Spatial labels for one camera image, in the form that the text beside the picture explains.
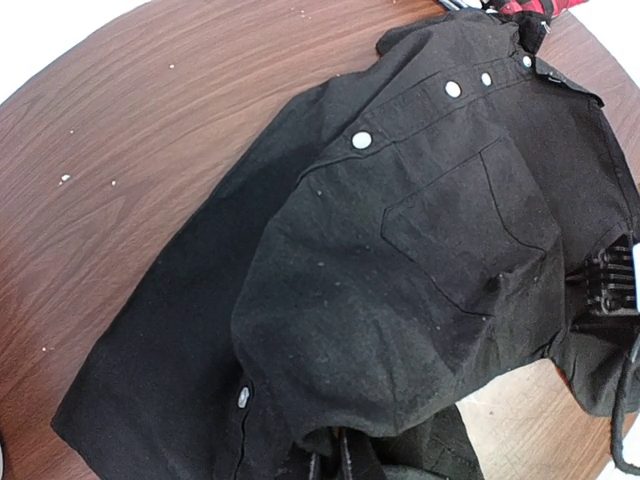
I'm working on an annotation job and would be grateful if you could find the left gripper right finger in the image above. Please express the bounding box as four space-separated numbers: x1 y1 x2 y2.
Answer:
339 428 370 480

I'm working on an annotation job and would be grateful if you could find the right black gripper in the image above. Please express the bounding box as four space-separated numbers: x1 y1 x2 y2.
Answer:
569 235 639 344

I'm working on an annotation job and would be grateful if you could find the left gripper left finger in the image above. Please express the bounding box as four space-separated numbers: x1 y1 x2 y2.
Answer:
306 452 330 480

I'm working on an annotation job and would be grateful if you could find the black long sleeve shirt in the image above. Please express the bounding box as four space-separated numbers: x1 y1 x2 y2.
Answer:
52 8 639 479

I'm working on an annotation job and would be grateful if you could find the red black plaid shirt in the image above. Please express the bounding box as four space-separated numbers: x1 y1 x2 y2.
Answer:
482 0 587 54

